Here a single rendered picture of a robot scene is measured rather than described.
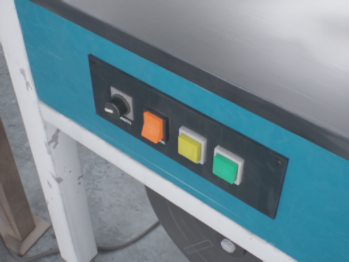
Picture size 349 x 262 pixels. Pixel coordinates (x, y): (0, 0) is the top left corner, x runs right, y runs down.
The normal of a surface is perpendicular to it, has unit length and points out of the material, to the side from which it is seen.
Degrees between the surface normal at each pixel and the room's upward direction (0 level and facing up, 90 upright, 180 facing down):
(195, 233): 90
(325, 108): 0
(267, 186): 90
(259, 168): 90
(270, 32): 0
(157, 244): 0
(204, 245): 90
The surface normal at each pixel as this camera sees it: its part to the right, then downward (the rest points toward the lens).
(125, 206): 0.00, -0.71
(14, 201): 0.85, 0.37
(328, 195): -0.63, 0.55
